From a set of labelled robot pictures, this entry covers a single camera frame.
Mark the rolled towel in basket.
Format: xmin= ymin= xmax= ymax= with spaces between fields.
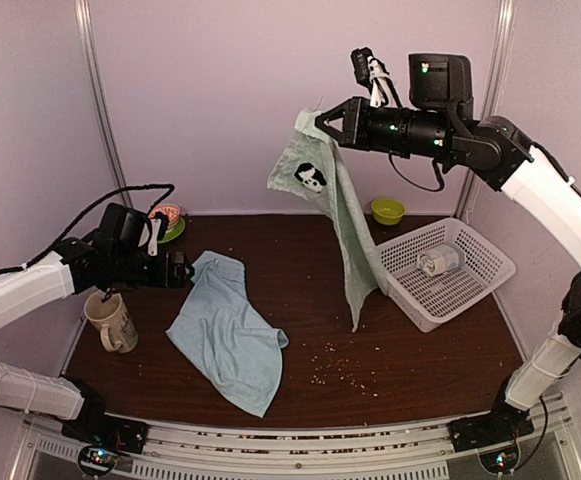
xmin=416 ymin=244 xmax=464 ymax=277

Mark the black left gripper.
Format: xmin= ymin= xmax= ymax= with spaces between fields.
xmin=111 ymin=248 xmax=194 ymax=288

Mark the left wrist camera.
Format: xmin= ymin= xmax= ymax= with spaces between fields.
xmin=147 ymin=212 xmax=169 ymax=256

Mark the right aluminium corner post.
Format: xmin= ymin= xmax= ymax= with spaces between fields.
xmin=456 ymin=0 xmax=516 ymax=214

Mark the front aluminium rail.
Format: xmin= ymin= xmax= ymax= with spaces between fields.
xmin=19 ymin=392 xmax=581 ymax=480

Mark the green saucer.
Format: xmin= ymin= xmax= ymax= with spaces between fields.
xmin=158 ymin=217 xmax=186 ymax=244

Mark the lime green bowl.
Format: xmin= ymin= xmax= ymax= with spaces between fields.
xmin=371 ymin=197 xmax=406 ymax=226

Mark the red patterned small bowl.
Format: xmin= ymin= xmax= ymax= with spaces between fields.
xmin=149 ymin=204 xmax=181 ymax=231

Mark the mint green panda towel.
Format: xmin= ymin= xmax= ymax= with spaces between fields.
xmin=267 ymin=110 xmax=388 ymax=331

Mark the aluminium corner post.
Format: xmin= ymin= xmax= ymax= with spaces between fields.
xmin=456 ymin=0 xmax=516 ymax=214
xmin=74 ymin=0 xmax=128 ymax=189

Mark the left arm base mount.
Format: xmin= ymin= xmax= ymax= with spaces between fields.
xmin=59 ymin=377 xmax=149 ymax=479

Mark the light blue towel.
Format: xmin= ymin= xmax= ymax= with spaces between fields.
xmin=166 ymin=251 xmax=289 ymax=418

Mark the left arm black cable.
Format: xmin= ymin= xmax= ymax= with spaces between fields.
xmin=0 ymin=183 xmax=176 ymax=296

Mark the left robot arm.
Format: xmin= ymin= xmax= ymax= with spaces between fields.
xmin=0 ymin=203 xmax=194 ymax=444

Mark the beige printed mug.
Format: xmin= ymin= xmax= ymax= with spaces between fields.
xmin=83 ymin=291 xmax=139 ymax=354

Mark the white perforated plastic basket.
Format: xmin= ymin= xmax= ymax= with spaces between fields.
xmin=377 ymin=218 xmax=516 ymax=333

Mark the left aluminium corner post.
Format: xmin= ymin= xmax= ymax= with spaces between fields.
xmin=74 ymin=0 xmax=128 ymax=189

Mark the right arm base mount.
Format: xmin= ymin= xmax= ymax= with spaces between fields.
xmin=448 ymin=396 xmax=535 ymax=476

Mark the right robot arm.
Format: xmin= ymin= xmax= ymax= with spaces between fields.
xmin=315 ymin=47 xmax=581 ymax=442

